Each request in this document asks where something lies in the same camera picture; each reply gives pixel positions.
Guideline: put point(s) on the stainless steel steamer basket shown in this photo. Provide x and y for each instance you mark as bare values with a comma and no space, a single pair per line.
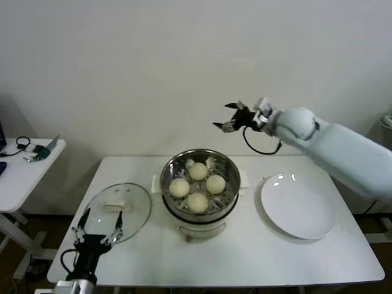
229,174

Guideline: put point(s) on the silver hex keys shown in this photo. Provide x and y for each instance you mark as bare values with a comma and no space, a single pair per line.
29,158

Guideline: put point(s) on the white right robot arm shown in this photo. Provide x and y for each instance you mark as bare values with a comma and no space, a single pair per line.
337,147

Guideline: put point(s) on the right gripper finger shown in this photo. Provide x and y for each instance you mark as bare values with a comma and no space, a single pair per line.
237,107
225,126

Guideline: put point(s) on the dark blue object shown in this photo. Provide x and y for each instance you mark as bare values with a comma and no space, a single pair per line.
2,168

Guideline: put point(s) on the green tool holder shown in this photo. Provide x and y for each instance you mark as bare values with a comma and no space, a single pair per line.
41,151

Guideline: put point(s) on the dark laptop edge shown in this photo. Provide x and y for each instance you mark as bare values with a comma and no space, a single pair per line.
2,136

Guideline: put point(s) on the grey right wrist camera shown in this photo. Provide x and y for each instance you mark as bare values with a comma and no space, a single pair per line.
264,108

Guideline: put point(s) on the grey hand saw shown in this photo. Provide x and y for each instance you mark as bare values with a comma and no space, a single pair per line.
55,141

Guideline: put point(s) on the white power strip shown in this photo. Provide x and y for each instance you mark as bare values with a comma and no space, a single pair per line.
387,120

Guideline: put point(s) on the white ceramic plate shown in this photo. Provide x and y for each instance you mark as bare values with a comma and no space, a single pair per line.
294,205

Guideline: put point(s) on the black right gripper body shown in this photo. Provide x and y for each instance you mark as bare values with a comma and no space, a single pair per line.
246,119

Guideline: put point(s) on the white side table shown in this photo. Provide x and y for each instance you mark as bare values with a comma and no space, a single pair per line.
27,183

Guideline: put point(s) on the white steamed baozi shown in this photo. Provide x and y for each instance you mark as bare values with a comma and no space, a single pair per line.
197,171
197,202
215,184
179,187

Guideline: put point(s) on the white metal stand base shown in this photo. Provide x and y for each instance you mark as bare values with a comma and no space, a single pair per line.
381,237

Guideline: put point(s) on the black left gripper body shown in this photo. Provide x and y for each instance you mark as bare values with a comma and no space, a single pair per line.
90,249

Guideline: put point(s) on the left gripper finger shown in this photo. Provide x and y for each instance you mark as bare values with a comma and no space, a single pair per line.
80,229
115,231

